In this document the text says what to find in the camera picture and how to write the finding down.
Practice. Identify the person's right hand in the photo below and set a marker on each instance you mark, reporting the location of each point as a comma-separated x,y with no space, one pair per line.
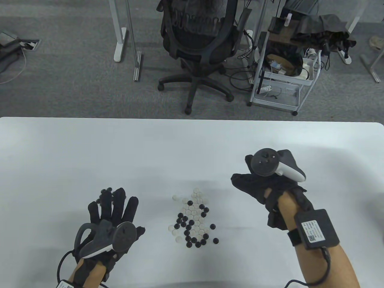
258,186

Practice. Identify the person's left hand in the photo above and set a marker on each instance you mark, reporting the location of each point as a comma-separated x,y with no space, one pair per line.
118,207

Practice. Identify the sorted black go stones group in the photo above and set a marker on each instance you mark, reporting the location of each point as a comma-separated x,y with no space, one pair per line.
103,198

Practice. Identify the mixed black white go stones pile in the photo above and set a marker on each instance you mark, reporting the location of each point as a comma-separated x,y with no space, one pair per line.
192,223

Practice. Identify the person's right forearm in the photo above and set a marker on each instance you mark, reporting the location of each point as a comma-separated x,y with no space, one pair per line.
327,267

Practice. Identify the person's left forearm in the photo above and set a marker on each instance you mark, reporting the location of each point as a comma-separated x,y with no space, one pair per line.
90,273

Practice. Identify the grey white right hand controller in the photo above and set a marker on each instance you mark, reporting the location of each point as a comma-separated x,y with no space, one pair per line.
264,162

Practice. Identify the grey white hand controller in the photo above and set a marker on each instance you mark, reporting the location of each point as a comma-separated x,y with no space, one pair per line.
264,162
124,237

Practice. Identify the grey white left hand controller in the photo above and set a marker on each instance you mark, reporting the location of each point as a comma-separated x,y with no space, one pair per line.
124,237

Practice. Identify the white utility cart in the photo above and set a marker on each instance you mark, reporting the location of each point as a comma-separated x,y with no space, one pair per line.
276,103

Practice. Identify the black mesh office chair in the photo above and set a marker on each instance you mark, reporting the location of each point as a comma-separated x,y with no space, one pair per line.
195,64

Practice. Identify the white power strip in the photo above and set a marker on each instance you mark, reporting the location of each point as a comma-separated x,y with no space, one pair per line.
345,57

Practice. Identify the white desk leg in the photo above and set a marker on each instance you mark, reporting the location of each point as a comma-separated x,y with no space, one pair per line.
357,21
120,45

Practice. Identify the grey metal floor foot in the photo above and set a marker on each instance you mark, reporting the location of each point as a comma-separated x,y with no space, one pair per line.
372,70

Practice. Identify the small white bottle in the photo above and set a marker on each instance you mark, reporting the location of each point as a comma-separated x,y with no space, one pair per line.
288,20

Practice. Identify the black cloth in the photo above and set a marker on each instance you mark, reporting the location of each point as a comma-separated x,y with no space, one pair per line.
321,27

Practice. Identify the floor socket box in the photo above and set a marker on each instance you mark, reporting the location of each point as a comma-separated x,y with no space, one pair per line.
30,45

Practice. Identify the tan shoe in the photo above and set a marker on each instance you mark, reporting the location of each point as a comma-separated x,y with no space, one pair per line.
377,42

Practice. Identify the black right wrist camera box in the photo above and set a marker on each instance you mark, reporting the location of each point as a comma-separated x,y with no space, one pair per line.
316,229

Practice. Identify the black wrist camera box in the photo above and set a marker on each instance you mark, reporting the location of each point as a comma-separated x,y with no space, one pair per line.
66,284
316,229

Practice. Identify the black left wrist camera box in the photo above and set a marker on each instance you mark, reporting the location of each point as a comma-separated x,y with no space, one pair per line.
66,284

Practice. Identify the aluminium profile post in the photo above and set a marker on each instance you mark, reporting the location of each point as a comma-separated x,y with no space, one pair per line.
137,66

